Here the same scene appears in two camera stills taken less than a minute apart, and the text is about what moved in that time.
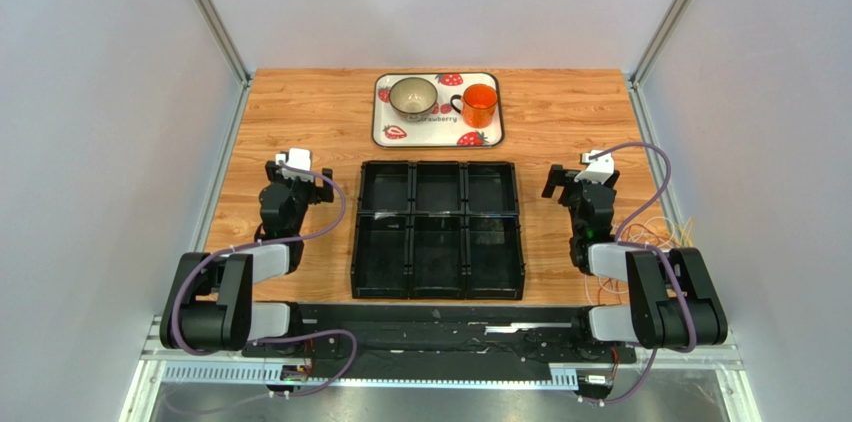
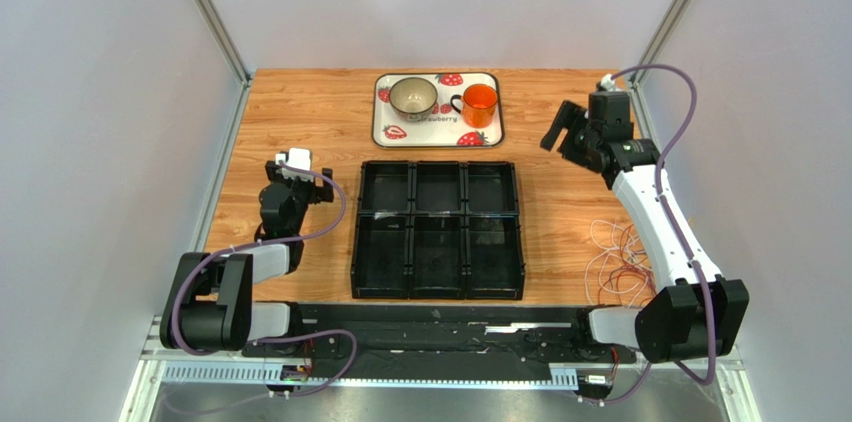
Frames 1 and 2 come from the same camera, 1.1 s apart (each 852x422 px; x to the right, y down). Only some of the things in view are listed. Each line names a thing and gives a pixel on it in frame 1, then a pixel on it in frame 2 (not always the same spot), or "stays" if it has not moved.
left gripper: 317,193 stays
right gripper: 552,180 to 577,134
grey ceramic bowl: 413,98 stays
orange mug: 478,105 stays
